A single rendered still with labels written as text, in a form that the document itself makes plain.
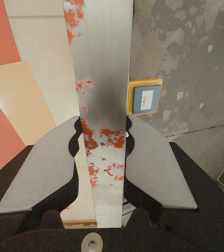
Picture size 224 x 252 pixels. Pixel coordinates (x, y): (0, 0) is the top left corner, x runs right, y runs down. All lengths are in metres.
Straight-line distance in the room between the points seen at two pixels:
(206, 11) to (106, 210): 1.91
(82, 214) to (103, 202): 0.12
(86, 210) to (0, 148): 0.18
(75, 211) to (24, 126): 0.19
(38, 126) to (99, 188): 0.10
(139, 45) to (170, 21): 0.35
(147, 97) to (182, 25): 1.35
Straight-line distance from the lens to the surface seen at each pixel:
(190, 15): 1.83
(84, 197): 0.26
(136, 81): 0.48
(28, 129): 0.18
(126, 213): 0.53
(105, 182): 0.16
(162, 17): 1.64
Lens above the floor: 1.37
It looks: 55 degrees down
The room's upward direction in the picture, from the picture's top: 150 degrees clockwise
